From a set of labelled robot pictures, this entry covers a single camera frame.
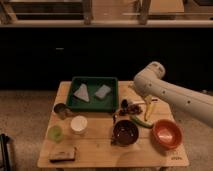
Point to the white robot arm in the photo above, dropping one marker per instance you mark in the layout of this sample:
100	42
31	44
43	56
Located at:
149	82

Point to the dark purple bowl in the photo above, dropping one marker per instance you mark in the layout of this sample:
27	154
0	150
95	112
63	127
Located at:
125	133

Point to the red bowl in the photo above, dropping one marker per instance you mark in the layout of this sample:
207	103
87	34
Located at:
167	134

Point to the grey rectangular sponge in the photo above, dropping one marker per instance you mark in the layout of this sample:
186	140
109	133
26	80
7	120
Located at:
102	92

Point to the green plastic tray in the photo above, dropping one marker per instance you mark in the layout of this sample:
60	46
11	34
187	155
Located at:
109	103

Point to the yellow banana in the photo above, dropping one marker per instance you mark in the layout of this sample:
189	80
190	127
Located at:
150	104

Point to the white cup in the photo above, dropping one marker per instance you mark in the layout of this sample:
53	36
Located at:
79	124

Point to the small metal cup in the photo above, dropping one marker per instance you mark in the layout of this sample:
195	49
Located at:
61	110

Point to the green cucumber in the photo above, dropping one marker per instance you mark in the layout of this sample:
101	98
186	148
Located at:
141	123

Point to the wooden table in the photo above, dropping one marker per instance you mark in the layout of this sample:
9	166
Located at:
94	148

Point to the green plastic cup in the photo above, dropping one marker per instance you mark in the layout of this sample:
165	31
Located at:
55	133

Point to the black object at left edge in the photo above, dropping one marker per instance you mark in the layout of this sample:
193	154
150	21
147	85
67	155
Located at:
4	161

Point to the white handled dish brush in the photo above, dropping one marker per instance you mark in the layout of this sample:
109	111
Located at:
128	102

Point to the wooden shelf frame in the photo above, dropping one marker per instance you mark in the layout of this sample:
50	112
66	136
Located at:
107	13

